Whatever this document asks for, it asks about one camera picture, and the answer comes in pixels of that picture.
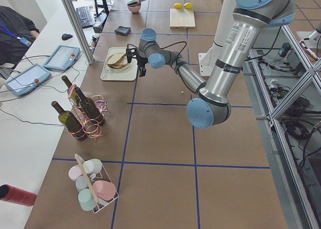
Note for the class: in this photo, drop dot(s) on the lilac cup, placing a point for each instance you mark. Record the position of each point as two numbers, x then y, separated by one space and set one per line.
75 172

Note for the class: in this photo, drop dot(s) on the white cup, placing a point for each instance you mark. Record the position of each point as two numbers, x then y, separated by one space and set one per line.
92 166

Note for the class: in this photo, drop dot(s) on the copper wire bottle rack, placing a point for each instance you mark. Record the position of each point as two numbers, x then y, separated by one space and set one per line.
90 127

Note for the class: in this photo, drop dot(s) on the yellow lemon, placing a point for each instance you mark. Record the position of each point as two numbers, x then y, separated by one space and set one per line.
188 6
178 5

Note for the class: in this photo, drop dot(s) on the aluminium frame post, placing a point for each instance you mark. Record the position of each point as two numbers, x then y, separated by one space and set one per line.
71 12

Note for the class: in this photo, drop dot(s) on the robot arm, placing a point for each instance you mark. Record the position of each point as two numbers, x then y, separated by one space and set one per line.
211 106

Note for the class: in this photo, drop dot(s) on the white wire cup rack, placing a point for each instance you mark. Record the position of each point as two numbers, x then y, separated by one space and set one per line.
90 179

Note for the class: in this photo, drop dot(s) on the dark wine bottle upper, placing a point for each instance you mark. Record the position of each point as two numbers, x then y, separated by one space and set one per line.
89 107

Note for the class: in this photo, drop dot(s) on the blue teach pendant far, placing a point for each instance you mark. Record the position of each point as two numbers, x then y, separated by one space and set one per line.
62 58

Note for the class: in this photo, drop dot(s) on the grey folded cloth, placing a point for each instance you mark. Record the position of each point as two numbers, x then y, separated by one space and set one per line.
123 31

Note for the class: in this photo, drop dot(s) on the black computer mouse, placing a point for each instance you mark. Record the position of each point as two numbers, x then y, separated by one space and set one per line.
66 36

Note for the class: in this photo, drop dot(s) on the cream bear tray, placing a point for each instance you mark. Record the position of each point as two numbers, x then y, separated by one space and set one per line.
109 74

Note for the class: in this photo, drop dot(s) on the grey blue cup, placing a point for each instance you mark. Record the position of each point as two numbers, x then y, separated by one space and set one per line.
81 183

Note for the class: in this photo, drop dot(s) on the blue teach pendant near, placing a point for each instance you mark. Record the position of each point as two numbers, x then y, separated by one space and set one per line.
28 80

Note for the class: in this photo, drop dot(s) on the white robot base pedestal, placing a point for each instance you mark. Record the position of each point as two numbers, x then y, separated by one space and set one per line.
207 60

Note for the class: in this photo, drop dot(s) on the yellow lemon right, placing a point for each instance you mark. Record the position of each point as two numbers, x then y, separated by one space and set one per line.
188 6

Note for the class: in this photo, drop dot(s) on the white round plate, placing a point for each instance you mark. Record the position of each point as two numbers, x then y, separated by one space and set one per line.
125 67

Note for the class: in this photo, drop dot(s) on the red cylinder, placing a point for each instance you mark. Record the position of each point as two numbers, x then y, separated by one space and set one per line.
16 195

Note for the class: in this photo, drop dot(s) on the black keyboard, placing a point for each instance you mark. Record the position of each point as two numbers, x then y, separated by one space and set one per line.
85 17

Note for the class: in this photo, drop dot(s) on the dark wine bottle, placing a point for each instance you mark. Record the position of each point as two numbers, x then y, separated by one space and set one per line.
70 122
89 107

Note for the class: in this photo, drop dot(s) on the yellow lemon left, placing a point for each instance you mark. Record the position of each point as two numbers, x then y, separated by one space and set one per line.
178 5

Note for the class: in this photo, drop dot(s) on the pink bowl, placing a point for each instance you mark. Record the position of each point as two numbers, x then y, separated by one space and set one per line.
135 8

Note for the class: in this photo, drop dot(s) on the mint green cup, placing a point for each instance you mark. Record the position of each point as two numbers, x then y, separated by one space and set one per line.
86 200

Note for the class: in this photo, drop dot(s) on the blue teach pendant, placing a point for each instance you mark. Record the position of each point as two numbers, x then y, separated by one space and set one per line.
62 58
28 80

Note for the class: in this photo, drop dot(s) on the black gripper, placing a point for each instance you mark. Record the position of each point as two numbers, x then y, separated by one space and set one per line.
142 62

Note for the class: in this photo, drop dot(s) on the dark wine bottle lower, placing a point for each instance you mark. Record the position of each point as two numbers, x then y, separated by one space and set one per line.
70 122

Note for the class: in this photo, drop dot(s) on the seated person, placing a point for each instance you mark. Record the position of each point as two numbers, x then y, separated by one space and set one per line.
17 35

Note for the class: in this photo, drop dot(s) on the pink cup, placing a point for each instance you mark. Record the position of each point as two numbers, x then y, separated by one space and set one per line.
104 189

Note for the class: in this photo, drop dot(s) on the wooden cutting board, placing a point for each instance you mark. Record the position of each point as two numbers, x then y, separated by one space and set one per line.
182 18

